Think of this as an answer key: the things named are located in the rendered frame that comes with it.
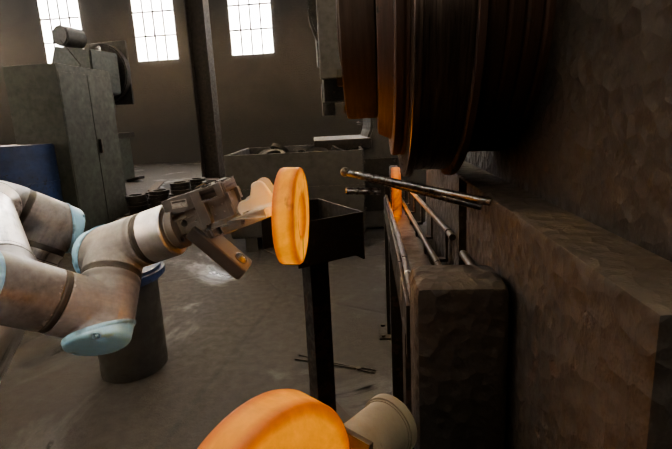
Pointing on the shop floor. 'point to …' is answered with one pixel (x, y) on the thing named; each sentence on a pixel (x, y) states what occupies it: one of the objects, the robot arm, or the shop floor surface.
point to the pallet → (160, 195)
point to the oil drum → (31, 168)
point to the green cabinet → (72, 132)
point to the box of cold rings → (272, 162)
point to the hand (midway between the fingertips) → (290, 203)
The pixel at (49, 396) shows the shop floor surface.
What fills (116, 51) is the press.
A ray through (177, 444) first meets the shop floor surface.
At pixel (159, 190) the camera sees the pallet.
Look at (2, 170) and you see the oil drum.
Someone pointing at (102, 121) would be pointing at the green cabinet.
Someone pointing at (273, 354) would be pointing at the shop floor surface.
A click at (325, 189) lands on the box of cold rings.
